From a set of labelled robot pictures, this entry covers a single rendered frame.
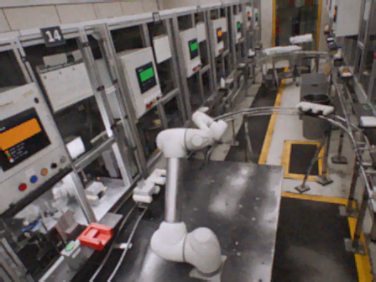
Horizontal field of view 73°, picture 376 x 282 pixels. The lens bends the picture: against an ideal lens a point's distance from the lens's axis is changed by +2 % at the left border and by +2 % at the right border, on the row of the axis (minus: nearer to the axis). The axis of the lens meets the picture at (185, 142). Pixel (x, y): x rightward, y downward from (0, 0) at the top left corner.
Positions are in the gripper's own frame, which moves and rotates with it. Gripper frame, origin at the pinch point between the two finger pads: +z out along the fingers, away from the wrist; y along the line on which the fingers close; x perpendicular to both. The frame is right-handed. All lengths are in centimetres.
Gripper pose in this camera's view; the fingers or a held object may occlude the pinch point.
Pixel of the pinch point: (193, 163)
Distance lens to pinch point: 202.5
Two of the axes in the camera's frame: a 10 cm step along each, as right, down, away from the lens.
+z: -6.0, 8.0, 0.5
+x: -4.7, -3.0, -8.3
